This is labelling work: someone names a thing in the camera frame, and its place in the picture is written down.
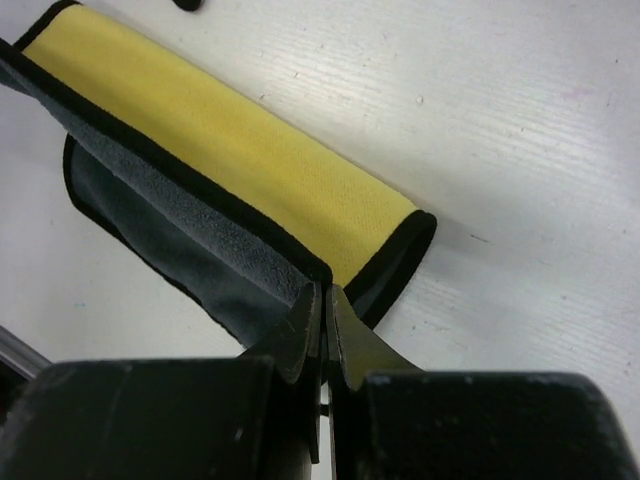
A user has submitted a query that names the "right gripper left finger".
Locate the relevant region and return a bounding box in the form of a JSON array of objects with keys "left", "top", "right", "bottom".
[{"left": 234, "top": 284, "right": 323, "bottom": 465}]

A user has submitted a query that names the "grey and yellow towel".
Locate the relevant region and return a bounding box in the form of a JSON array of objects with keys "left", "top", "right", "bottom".
[{"left": 1, "top": 1, "right": 437, "bottom": 347}]

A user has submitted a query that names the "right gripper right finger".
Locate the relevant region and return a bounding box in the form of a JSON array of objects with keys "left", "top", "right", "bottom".
[{"left": 324, "top": 285, "right": 420, "bottom": 479}]

